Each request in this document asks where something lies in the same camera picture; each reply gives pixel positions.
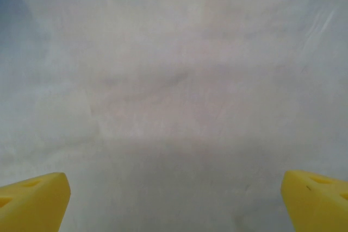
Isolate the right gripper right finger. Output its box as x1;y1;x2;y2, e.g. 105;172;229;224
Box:
280;170;348;232

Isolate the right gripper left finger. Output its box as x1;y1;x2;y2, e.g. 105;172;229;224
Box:
0;172;72;232

